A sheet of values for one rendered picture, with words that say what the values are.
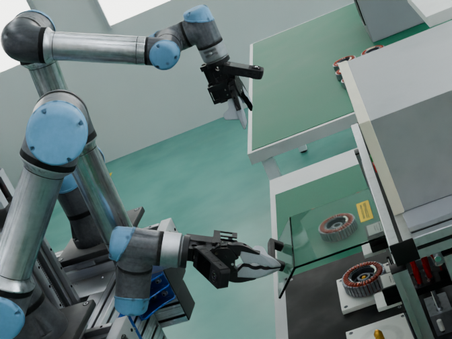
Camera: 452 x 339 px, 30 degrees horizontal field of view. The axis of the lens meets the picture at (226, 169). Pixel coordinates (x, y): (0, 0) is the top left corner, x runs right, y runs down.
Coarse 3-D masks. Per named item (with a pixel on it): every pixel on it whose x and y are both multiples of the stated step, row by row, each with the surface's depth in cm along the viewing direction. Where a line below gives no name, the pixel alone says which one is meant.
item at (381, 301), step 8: (424, 272) 183; (432, 272) 182; (448, 272) 179; (384, 280) 182; (392, 280) 181; (416, 280) 181; (424, 280) 180; (432, 280) 179; (440, 280) 178; (448, 280) 178; (384, 288) 180; (392, 288) 179; (416, 288) 179; (424, 288) 178; (432, 288) 178; (440, 288) 178; (376, 296) 186; (384, 296) 180; (392, 296) 180; (432, 296) 180; (376, 304) 183; (384, 304) 182; (392, 304) 180; (400, 304) 181; (440, 304) 181
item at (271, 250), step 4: (272, 240) 189; (276, 240) 190; (268, 244) 188; (272, 244) 187; (276, 244) 189; (280, 244) 189; (268, 248) 187; (272, 248) 185; (276, 248) 189; (280, 248) 189; (268, 252) 185; (272, 252) 183; (272, 256) 182; (280, 260) 181; (284, 264) 180; (280, 268) 181
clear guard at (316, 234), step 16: (368, 192) 190; (320, 208) 193; (336, 208) 189; (352, 208) 186; (288, 224) 194; (304, 224) 189; (320, 224) 185; (336, 224) 182; (352, 224) 179; (368, 224) 176; (288, 240) 187; (304, 240) 182; (320, 240) 179; (336, 240) 176; (352, 240) 173; (368, 240) 170; (288, 256) 181; (304, 256) 175; (320, 256) 172; (288, 272) 176
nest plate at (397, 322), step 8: (384, 320) 194; (392, 320) 192; (400, 320) 191; (360, 328) 195; (368, 328) 194; (376, 328) 192; (384, 328) 191; (392, 328) 190; (400, 328) 188; (408, 328) 187; (352, 336) 193; (360, 336) 192; (368, 336) 191; (384, 336) 188; (392, 336) 187; (400, 336) 186; (408, 336) 185
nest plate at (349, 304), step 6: (384, 264) 216; (342, 288) 214; (342, 294) 211; (342, 300) 209; (348, 300) 207; (354, 300) 206; (360, 300) 205; (366, 300) 204; (372, 300) 203; (342, 306) 206; (348, 306) 205; (354, 306) 204; (360, 306) 204; (366, 306) 204; (342, 312) 205; (348, 312) 205
